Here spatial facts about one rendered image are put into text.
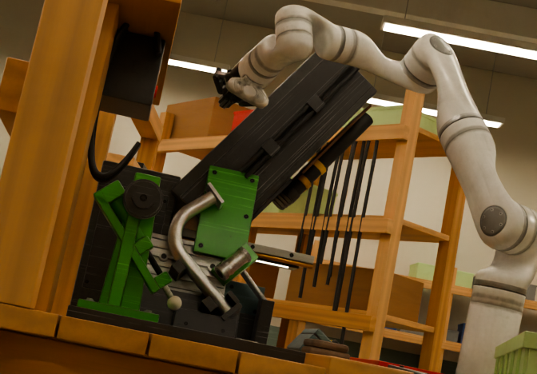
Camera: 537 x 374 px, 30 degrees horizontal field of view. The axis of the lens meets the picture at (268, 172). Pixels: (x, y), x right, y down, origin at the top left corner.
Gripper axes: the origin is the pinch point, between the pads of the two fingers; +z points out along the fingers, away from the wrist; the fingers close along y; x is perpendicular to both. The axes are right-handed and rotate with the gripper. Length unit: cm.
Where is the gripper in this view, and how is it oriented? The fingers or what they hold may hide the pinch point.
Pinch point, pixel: (226, 101)
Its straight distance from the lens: 215.5
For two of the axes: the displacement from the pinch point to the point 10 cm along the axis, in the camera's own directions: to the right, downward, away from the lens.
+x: -3.0, 8.1, -5.1
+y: -8.4, -4.8, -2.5
